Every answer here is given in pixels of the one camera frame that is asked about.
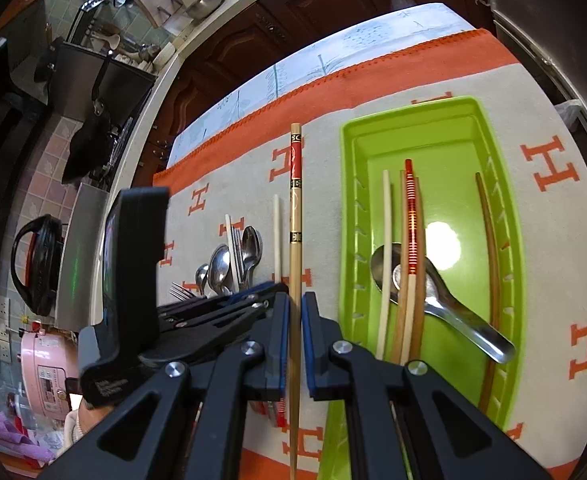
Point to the light blue printed tablecloth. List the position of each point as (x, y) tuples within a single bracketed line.
[(373, 35)]

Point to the white plastic bag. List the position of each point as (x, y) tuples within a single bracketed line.
[(568, 112)]

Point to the pink rice cooker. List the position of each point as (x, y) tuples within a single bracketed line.
[(43, 360)]

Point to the green plastic tray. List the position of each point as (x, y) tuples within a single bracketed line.
[(453, 185)]

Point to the purple cloth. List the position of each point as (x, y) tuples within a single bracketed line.
[(3, 435)]

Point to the steel pot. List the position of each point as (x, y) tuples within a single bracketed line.
[(203, 5)]

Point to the black pressure cooker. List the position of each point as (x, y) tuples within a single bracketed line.
[(48, 260)]

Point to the black range hood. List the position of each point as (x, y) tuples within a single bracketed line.
[(3, 135)]

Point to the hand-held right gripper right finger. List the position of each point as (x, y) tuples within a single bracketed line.
[(309, 345)]

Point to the grey cabinet with frosted door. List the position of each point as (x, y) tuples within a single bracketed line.
[(548, 20)]

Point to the stainless steel splash panel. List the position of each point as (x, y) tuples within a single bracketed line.
[(80, 250), (68, 90)]

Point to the small steel spoon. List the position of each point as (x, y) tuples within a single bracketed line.
[(201, 275)]

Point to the wide steel soup spoon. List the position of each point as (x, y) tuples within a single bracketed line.
[(468, 322)]

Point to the printed bamboo chopstick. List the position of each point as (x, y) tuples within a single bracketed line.
[(296, 260)]

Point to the wooden cutting board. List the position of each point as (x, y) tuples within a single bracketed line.
[(158, 0)]

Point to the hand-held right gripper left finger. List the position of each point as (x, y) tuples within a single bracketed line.
[(283, 340)]

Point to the orange patterned blanket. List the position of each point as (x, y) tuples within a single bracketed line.
[(563, 260)]

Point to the white wall socket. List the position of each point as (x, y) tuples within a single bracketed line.
[(3, 330)]

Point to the steel fork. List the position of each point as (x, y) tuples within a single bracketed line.
[(183, 291)]

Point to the slim steel spoon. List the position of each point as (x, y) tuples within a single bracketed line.
[(252, 245)]

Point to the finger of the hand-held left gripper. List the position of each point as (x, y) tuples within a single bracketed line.
[(243, 294), (208, 332)]

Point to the person's left forearm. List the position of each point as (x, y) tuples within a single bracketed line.
[(75, 425)]

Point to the black wok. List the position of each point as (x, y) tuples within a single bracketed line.
[(88, 145)]

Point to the brown wooden chopstick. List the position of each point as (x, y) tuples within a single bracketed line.
[(488, 285), (421, 240), (399, 240)]

